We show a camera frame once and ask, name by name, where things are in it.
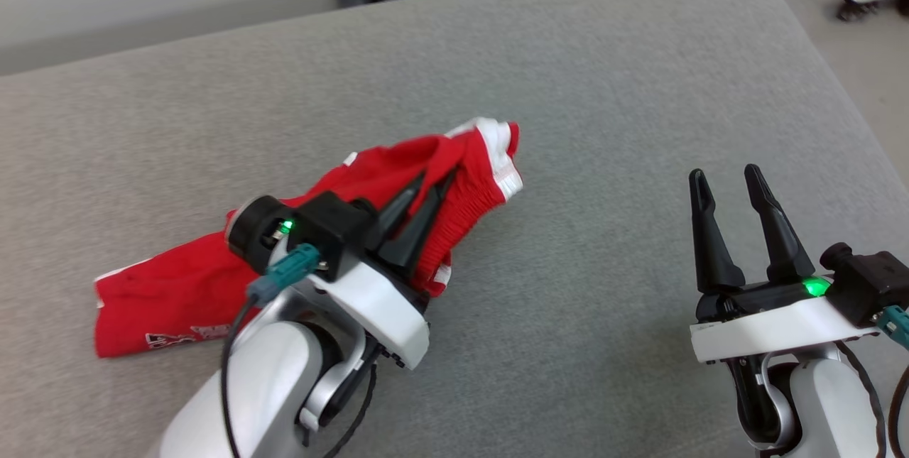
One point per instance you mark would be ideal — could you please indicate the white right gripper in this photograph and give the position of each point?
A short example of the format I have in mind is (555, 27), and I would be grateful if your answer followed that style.
(774, 326)

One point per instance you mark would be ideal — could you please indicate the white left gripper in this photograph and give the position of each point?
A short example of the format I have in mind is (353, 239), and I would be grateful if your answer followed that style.
(380, 312)

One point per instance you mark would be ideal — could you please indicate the red and white basketball jersey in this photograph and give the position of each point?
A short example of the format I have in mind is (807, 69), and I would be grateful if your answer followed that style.
(177, 295)

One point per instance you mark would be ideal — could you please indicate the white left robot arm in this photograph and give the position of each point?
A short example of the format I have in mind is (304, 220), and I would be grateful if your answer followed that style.
(270, 380)

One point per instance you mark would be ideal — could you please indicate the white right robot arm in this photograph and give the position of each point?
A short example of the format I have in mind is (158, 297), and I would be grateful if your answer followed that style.
(824, 401)

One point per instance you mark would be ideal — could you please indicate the grey fabric sofa cushion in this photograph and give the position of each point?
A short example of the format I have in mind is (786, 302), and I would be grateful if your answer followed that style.
(582, 160)

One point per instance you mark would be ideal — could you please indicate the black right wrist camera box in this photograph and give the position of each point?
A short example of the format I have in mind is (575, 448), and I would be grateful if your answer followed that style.
(866, 284)

